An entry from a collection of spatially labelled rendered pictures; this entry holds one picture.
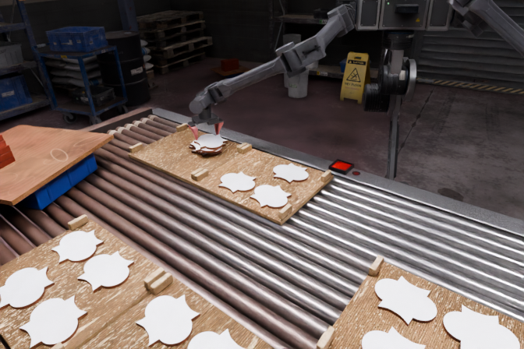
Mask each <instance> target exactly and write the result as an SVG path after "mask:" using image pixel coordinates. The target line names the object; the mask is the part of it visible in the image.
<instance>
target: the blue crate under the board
mask: <svg viewBox="0 0 524 349"><path fill-rule="evenodd" d="M96 170H97V164H96V160H95V157H94V152H93V153H91V154H90V155H88V156H87V157H85V158H84V159H82V160H81V161H80V162H78V163H77V164H75V165H73V166H72V167H71V168H69V169H68V170H66V171H64V172H63V173H61V174H60V175H59V176H57V177H56V178H54V179H52V180H51V181H50V182H48V183H47V184H45V185H43V186H42V187H40V188H39V189H38V190H37V191H35V192H33V193H32V194H30V195H29V196H28V197H26V198H25V199H23V200H21V201H20V202H18V203H17V204H16V206H24V207H28V208H33V209H37V210H42V209H44V208H45V207H46V206H48V205H49V204H50V203H52V202H54V201H55V200H56V199H57V198H58V197H60V196H61V195H63V194H64V193H65V192H67V191H68V190H70V189H71V188H72V187H73V186H75V185H76V184H78V183H79V182H81V181H82V180H83V179H85V177H87V176H88V175H90V174H91V173H93V172H94V171H96Z"/></svg>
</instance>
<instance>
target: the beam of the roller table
mask: <svg viewBox="0 0 524 349"><path fill-rule="evenodd" d="M152 111H153V115H156V116H158V117H159V118H163V119H165V120H168V121H170V122H174V123H177V124H180V125H182V124H184V123H186V124H187V127H189V126H188V122H191V121H192V118H189V117H186V116H184V115H180V114H176V113H174V112H171V111H166V110H164V109H161V108H156V109H154V110H152ZM195 125H196V127H197V128H198V131H201V132H205V133H207V134H213V135H215V136H216V132H215V128H214V125H208V124H207V123H206V122H205V123H200V124H198V125H197V124H195ZM219 134H220V135H221V138H222V139H226V140H228V141H231V142H234V143H238V144H243V143H248V144H251V145H252V149H255V150H259V151H261V152H264V153H269V154H271V155H274V156H276V157H280V158H283V159H286V160H290V161H292V162H295V163H297V164H301V165H304V166H307V167H311V168H313V169H316V170H318V171H323V172H326V171H327V170H328V166H329V165H331V164H332V163H333V162H332V161H329V160H325V159H322V158H319V157H315V156H313V155H309V154H307V153H303V152H299V151H297V150H293V149H290V148H287V147H284V146H280V145H277V144H274V143H270V142H267V141H264V140H262V139H258V138H254V137H252V136H248V135H244V134H242V133H239V132H235V131H232V130H229V129H225V128H221V129H220V132H219ZM219 134H218V135H219ZM353 171H358V172H359V173H360V175H354V174H352V172H353ZM331 174H332V175H334V176H336V177H339V178H343V179H345V180H348V181H351V182H355V183H357V184H360V185H365V186H367V187H370V188H372V189H376V190H379V191H382V192H386V193H388V194H391V195H393V196H397V197H400V198H403V199H407V200H409V201H412V202H414V203H418V204H421V205H424V206H428V207H430V208H433V209H436V210H440V211H442V212H445V213H449V214H451V215H454V216H457V217H461V218H463V219H466V220H470V221H472V222H475V223H478V224H482V225H484V226H487V227H491V228H493V229H496V230H499V231H503V232H505V233H508V234H512V235H514V236H517V237H520V238H524V220H519V219H516V218H514V217H509V216H506V215H504V214H500V213H496V212H494V211H491V210H486V209H484V208H481V207H478V206H474V205H471V204H468V203H464V202H461V201H458V200H455V199H451V198H448V197H446V196H441V195H438V194H436V193H432V192H428V191H426V190H422V189H418V188H416V187H413V186H410V185H406V184H403V183H400V182H396V181H393V180H391V179H387V178H383V177H381V176H377V175H375V174H371V173H368V172H365V171H361V170H358V169H355V168H353V169H352V170H351V171H350V172H349V173H348V174H347V175H344V174H339V173H337V172H334V171H331Z"/></svg>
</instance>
